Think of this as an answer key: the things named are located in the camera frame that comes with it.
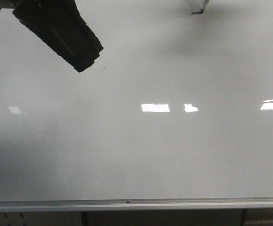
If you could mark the white whiteboard marker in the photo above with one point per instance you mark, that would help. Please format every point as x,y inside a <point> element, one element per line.
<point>203,7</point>

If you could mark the white whiteboard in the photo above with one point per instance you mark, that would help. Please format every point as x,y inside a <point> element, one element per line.
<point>177,106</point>

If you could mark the grey aluminium marker tray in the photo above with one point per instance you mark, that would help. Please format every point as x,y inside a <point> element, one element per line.
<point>136,204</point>

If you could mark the black fabric covered gripper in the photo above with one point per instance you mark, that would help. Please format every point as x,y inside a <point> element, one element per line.
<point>59,24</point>

